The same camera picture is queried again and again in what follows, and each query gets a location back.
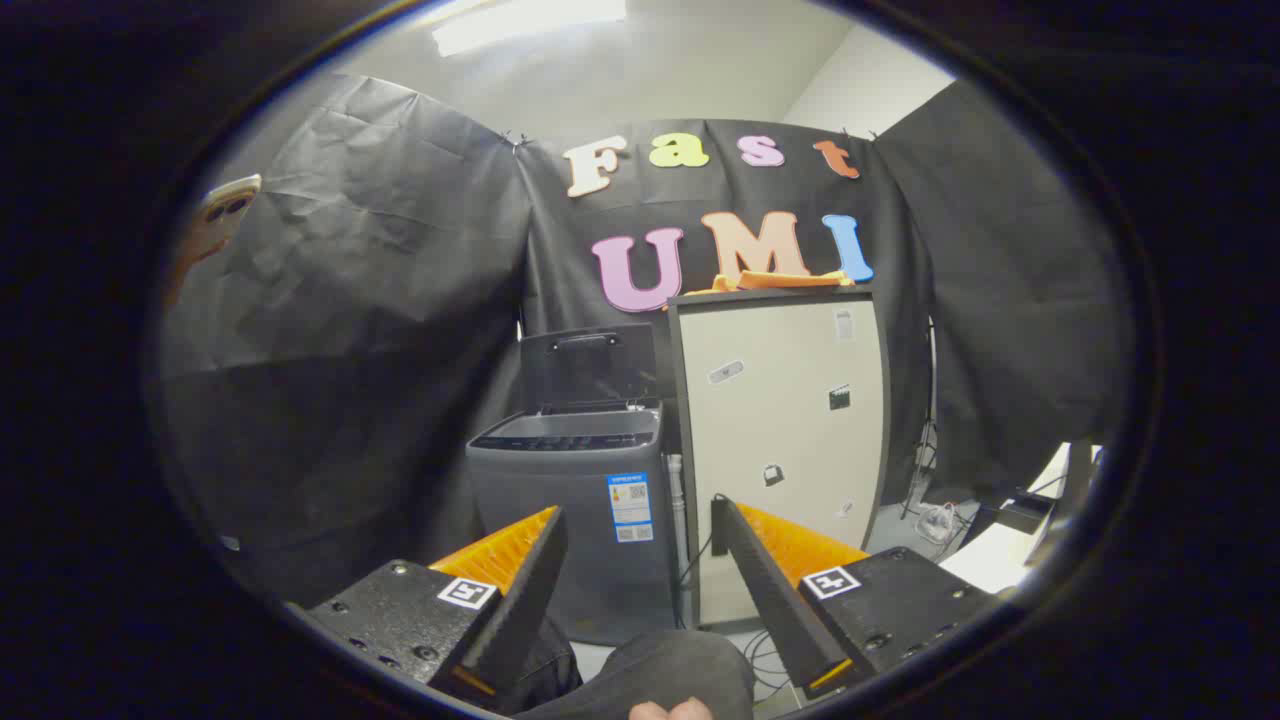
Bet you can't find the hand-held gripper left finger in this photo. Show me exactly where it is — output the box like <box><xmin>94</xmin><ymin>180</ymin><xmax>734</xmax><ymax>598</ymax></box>
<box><xmin>283</xmin><ymin>505</ymin><xmax>571</xmax><ymax>706</ymax></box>

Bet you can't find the white drain hose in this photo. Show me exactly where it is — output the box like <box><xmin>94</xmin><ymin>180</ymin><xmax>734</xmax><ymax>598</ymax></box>
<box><xmin>665</xmin><ymin>453</ymin><xmax>691</xmax><ymax>601</ymax></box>

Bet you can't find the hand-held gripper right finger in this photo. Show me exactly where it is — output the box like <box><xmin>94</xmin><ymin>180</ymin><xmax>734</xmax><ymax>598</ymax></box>
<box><xmin>710</xmin><ymin>495</ymin><xmax>1003</xmax><ymax>701</ymax></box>

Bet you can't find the smartphone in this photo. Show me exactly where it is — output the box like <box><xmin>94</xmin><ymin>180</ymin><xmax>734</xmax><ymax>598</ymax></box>
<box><xmin>165</xmin><ymin>173</ymin><xmax>263</xmax><ymax>301</ymax></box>

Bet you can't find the grey washing machine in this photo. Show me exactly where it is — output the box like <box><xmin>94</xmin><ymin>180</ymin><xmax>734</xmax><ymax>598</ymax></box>
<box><xmin>465</xmin><ymin>398</ymin><xmax>693</xmax><ymax>646</ymax></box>

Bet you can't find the orange polo shirt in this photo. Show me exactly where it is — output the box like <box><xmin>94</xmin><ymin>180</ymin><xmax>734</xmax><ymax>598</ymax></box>
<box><xmin>685</xmin><ymin>268</ymin><xmax>856</xmax><ymax>296</ymax></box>

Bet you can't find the black backdrop cloth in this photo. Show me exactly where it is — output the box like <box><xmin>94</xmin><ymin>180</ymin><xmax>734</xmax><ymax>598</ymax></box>
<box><xmin>160</xmin><ymin>72</ymin><xmax>1136</xmax><ymax>611</ymax></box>

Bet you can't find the cream cabinet with grey frame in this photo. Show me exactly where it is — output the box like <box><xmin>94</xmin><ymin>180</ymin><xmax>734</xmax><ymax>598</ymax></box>
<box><xmin>667</xmin><ymin>285</ymin><xmax>893</xmax><ymax>631</ymax></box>

